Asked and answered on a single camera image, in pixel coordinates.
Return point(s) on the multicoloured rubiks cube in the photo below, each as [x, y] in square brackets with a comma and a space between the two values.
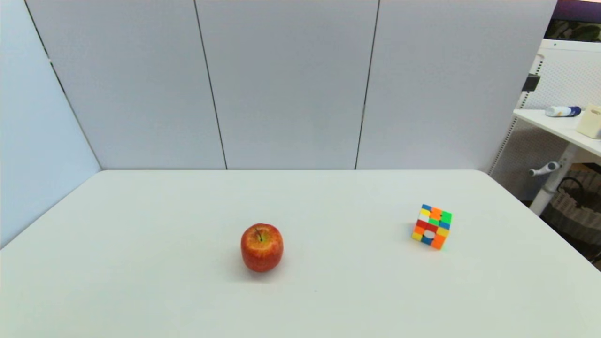
[432, 227]

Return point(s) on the red apple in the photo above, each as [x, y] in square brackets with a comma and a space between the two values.
[262, 251]

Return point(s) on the black clip on pegboard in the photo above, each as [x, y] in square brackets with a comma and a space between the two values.
[531, 83]

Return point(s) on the blue and white bottle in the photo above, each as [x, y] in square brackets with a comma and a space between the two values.
[561, 111]

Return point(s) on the woven wicker basket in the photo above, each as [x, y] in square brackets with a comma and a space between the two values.
[575, 218]

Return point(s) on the cream box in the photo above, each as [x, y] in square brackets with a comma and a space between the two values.
[590, 122]

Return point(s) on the dark purple screen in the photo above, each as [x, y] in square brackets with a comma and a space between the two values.
[580, 19]

